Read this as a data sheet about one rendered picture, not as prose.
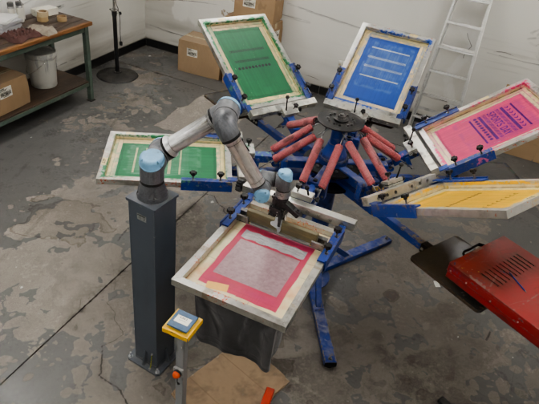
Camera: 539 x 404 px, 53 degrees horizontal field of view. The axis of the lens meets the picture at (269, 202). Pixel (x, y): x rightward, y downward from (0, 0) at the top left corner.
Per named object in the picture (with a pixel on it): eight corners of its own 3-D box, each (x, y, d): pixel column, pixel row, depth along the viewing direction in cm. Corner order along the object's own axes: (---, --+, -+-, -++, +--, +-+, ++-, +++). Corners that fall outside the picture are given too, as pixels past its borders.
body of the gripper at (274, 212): (273, 208, 287) (276, 189, 281) (288, 213, 285) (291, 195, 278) (267, 216, 281) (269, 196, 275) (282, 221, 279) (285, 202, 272)
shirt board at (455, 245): (520, 294, 286) (526, 283, 281) (473, 323, 264) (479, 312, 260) (350, 172, 370) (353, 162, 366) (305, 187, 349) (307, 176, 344)
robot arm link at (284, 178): (277, 165, 271) (293, 167, 271) (274, 183, 277) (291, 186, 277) (276, 173, 264) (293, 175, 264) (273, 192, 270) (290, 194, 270)
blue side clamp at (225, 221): (227, 234, 288) (228, 224, 284) (219, 232, 290) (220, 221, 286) (252, 207, 312) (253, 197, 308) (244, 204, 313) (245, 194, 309)
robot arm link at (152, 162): (135, 183, 255) (135, 159, 248) (143, 168, 266) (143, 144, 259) (161, 187, 255) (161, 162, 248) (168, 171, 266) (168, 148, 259)
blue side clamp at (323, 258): (324, 272, 273) (326, 261, 269) (314, 268, 274) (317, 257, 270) (342, 240, 296) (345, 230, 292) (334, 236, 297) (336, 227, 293)
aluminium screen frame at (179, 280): (285, 333, 235) (285, 327, 233) (171, 284, 252) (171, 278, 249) (341, 237, 296) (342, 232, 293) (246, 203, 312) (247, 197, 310)
